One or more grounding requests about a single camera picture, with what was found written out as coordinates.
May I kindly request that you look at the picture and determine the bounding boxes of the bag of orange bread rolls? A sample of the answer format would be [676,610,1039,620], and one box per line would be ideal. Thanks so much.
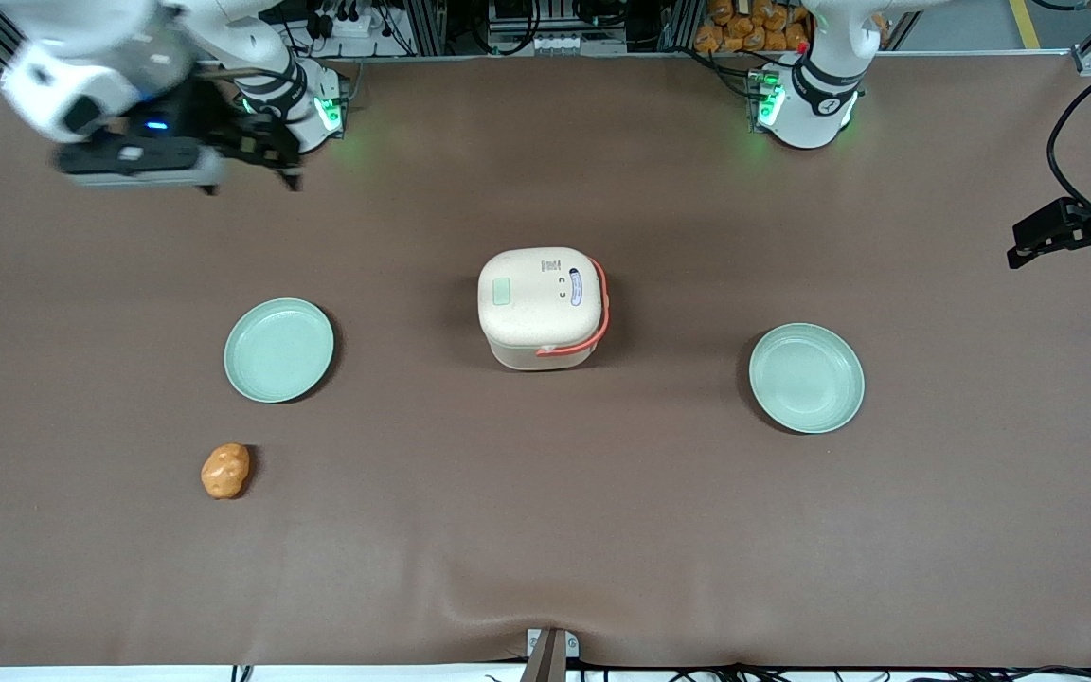
[693,0,812,54]

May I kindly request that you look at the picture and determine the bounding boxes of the light green round plate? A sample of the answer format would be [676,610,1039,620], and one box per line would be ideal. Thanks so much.
[224,298,335,404]
[748,323,866,435]

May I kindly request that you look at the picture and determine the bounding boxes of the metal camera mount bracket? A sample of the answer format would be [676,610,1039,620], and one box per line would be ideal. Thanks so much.
[519,627,581,682]

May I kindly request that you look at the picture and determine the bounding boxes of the white power strip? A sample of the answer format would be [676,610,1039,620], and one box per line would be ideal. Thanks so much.
[307,8,404,41]

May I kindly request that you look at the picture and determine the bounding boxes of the cream rice cooker body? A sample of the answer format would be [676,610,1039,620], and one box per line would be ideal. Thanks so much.
[479,248,612,372]

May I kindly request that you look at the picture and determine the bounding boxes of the brown table mat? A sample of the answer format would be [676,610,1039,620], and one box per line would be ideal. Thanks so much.
[0,52,1091,668]

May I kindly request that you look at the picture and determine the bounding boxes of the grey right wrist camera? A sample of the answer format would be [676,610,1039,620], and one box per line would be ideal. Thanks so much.
[55,137,227,190]

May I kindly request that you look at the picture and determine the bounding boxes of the orange bread roll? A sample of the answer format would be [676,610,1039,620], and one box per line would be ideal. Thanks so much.
[200,442,252,500]

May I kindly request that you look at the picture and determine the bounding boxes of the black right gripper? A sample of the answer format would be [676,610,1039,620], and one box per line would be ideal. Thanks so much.
[119,80,305,197]

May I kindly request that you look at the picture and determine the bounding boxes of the orange rice cooker handle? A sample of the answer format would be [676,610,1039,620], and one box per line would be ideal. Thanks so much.
[534,258,612,360]

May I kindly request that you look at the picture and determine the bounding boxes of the cream rice cooker lid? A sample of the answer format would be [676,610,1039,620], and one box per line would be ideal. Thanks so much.
[477,247,604,348]

